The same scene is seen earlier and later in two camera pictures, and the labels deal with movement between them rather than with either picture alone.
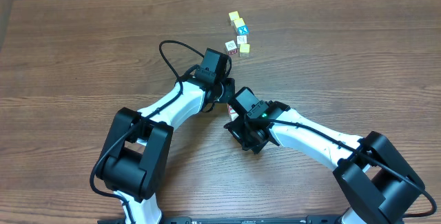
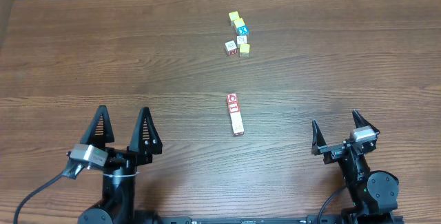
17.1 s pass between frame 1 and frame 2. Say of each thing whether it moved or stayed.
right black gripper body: moved
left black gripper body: moved
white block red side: stayed
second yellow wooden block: stayed
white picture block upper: stayed
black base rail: stayed
